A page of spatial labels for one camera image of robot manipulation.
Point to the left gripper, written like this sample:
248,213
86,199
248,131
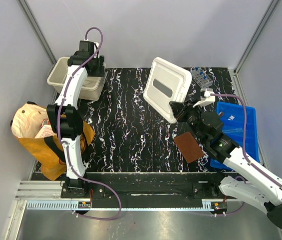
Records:
100,70

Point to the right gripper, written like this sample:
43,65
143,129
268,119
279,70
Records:
180,110

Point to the white plastic lid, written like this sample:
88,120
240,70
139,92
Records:
166,83

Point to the beige plastic bin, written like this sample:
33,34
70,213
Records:
92,86

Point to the white capped tube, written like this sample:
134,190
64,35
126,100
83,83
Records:
231,117

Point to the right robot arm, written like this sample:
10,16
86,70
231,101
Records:
265,189

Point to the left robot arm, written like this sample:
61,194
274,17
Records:
67,123

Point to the clear test tube rack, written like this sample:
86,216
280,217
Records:
198,79

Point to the blue compartment tray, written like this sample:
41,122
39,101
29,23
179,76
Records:
249,135

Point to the cloth bag with items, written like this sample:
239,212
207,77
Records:
31,127

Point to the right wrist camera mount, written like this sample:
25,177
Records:
206,98

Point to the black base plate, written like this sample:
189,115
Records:
188,185

